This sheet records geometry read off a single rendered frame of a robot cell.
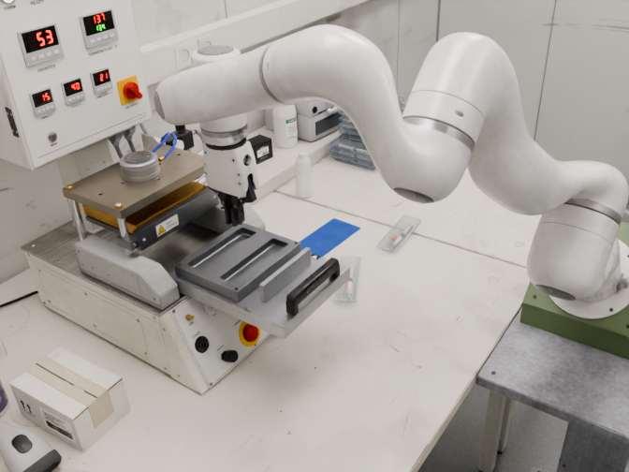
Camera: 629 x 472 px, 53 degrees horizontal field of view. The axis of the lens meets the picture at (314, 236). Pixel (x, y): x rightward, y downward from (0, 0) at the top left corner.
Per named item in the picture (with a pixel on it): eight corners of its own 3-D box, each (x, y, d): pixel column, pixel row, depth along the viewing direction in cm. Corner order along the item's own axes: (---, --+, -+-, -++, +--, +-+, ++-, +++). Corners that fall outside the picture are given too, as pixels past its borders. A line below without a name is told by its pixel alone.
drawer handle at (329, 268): (285, 312, 116) (285, 295, 114) (331, 272, 126) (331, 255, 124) (295, 316, 115) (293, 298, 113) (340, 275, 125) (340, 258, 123)
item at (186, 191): (86, 220, 138) (75, 181, 133) (161, 180, 153) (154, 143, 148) (139, 243, 129) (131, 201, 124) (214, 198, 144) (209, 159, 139)
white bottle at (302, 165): (312, 199, 198) (310, 155, 191) (296, 199, 199) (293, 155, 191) (313, 191, 203) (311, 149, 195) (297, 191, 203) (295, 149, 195)
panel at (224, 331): (209, 389, 130) (168, 310, 125) (296, 311, 151) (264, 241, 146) (214, 390, 129) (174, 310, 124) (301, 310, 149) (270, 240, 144)
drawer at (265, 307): (168, 290, 129) (163, 258, 125) (240, 241, 144) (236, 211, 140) (284, 343, 115) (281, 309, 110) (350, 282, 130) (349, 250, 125)
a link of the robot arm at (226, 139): (258, 121, 114) (260, 136, 116) (222, 111, 119) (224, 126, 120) (227, 137, 109) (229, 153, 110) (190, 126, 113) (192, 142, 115)
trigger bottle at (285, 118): (270, 146, 222) (265, 76, 209) (282, 138, 228) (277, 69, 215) (292, 150, 219) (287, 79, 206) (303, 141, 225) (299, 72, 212)
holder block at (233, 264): (175, 275, 127) (173, 265, 126) (241, 230, 141) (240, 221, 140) (238, 302, 119) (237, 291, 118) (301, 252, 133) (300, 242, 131)
